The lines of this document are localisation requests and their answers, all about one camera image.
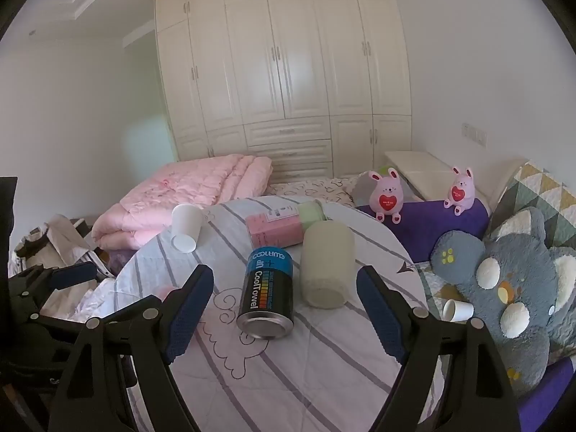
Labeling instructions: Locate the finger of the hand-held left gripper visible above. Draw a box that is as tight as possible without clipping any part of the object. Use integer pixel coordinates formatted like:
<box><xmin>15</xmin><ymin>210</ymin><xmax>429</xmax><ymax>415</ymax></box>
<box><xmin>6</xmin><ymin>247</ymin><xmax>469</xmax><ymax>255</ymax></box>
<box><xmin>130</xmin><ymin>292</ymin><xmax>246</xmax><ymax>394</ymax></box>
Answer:
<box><xmin>47</xmin><ymin>262</ymin><xmax>98</xmax><ymax>289</ymax></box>

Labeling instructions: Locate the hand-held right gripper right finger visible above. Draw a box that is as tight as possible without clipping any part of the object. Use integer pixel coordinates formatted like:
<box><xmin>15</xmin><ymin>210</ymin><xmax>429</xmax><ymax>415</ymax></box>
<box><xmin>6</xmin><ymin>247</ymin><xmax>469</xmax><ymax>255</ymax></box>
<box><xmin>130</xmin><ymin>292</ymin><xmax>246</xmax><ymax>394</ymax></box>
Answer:
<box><xmin>356</xmin><ymin>265</ymin><xmax>523</xmax><ymax>432</ymax></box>

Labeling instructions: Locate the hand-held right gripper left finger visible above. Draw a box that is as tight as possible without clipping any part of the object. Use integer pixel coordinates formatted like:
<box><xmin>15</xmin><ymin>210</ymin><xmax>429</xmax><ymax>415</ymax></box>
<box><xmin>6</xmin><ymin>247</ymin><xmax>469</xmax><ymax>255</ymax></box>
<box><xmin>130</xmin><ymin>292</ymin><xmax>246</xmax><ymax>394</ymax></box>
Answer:
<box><xmin>47</xmin><ymin>265</ymin><xmax>215</xmax><ymax>432</ymax></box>

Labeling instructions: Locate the white paper cup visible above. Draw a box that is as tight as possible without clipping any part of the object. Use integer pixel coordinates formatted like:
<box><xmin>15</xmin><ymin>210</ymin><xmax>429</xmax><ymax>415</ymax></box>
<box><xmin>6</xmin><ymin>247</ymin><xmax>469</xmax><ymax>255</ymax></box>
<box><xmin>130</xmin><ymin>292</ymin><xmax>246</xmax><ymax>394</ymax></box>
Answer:
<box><xmin>171</xmin><ymin>203</ymin><xmax>204</xmax><ymax>253</ymax></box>
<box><xmin>442</xmin><ymin>299</ymin><xmax>474</xmax><ymax>322</ymax></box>

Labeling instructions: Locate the pile of clothes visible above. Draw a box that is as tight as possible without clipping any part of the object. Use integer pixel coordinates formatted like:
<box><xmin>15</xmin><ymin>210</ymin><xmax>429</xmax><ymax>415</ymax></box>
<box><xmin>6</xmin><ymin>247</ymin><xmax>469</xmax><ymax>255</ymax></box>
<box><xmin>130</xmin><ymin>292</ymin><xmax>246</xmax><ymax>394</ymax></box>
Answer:
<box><xmin>13</xmin><ymin>213</ymin><xmax>118</xmax><ymax>280</ymax></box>

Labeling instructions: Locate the pale green cylinder container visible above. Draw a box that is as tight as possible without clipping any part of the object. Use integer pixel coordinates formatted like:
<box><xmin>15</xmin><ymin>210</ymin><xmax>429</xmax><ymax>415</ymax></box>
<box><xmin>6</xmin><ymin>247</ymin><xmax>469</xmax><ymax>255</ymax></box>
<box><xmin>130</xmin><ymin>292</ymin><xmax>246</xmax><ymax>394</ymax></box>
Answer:
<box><xmin>299</xmin><ymin>220</ymin><xmax>354</xmax><ymax>309</ymax></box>

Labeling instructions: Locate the black towel can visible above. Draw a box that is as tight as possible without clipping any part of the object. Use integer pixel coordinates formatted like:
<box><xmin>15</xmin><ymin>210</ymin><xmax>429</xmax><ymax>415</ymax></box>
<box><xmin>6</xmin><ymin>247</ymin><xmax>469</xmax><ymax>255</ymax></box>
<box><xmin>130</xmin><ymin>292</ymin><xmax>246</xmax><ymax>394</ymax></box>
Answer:
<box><xmin>236</xmin><ymin>247</ymin><xmax>295</xmax><ymax>340</ymax></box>

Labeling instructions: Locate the purple pillow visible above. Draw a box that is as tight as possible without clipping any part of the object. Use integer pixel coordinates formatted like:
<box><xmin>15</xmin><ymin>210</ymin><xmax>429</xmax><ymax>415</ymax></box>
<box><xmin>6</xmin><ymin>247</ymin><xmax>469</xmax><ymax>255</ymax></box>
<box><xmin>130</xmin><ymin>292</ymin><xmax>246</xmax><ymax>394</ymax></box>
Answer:
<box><xmin>355</xmin><ymin>198</ymin><xmax>490</xmax><ymax>264</ymax></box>

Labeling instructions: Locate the pink bunny plush toy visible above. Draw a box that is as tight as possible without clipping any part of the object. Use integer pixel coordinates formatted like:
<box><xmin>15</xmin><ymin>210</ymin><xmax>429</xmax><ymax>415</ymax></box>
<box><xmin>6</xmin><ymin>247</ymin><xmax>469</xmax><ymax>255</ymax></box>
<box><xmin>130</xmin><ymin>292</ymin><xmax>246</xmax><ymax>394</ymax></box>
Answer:
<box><xmin>443</xmin><ymin>166</ymin><xmax>478</xmax><ymax>217</ymax></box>
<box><xmin>369</xmin><ymin>167</ymin><xmax>404</xmax><ymax>224</ymax></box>

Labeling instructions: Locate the green rolled towel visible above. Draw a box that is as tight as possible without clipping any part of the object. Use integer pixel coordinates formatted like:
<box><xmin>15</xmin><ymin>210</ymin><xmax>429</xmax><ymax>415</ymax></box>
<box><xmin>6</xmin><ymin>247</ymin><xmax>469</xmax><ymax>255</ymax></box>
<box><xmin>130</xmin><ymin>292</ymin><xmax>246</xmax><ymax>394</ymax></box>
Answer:
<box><xmin>294</xmin><ymin>199</ymin><xmax>331</xmax><ymax>230</ymax></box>

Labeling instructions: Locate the pink quilt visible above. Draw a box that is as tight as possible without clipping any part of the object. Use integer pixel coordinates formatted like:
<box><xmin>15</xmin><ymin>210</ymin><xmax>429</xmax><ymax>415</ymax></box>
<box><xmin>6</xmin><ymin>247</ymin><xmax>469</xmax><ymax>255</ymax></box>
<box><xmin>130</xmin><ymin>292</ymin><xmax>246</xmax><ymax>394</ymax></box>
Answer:
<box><xmin>92</xmin><ymin>154</ymin><xmax>274</xmax><ymax>250</ymax></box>

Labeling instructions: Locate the grey plush toy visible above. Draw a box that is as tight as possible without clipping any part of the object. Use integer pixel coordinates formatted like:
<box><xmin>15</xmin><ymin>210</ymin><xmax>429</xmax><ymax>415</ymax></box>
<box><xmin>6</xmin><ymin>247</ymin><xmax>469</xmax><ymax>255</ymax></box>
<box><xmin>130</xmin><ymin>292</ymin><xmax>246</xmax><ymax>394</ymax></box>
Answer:
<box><xmin>429</xmin><ymin>207</ymin><xmax>576</xmax><ymax>399</ymax></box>

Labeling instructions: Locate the heart print bed sheet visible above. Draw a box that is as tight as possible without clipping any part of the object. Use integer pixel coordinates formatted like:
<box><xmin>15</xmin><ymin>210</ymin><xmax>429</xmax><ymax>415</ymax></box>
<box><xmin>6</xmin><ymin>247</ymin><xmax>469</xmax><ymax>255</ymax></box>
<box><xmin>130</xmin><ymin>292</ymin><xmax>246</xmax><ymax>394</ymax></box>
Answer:
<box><xmin>265</xmin><ymin>176</ymin><xmax>358</xmax><ymax>210</ymax></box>

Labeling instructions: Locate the cream padded headboard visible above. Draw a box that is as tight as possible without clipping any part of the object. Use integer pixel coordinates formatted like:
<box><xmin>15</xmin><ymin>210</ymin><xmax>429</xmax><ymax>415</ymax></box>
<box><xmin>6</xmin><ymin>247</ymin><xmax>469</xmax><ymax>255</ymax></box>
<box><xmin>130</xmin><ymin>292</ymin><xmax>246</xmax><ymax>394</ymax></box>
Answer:
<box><xmin>384</xmin><ymin>150</ymin><xmax>529</xmax><ymax>212</ymax></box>

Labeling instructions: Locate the triangle pattern pillow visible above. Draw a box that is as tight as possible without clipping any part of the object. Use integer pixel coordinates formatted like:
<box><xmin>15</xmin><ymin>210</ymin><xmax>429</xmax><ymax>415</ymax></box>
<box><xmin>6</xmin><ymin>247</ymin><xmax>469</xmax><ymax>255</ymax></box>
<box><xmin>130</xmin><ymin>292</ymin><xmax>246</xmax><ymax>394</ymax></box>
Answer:
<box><xmin>488</xmin><ymin>159</ymin><xmax>576</xmax><ymax>248</ymax></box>

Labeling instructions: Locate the cream wardrobe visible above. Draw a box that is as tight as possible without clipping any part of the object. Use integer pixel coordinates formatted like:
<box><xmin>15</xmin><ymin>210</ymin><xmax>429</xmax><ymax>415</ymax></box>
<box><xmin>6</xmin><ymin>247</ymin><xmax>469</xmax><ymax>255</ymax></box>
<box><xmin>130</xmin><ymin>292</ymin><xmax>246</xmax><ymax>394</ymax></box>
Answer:
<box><xmin>154</xmin><ymin>0</ymin><xmax>414</xmax><ymax>181</ymax></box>

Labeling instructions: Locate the wall switch panel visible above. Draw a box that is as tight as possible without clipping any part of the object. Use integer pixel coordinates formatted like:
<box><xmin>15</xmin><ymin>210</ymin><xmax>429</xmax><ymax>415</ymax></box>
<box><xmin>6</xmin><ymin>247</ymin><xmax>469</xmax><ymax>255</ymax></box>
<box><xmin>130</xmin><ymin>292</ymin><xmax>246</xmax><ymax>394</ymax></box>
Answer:
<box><xmin>462</xmin><ymin>122</ymin><xmax>487</xmax><ymax>145</ymax></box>

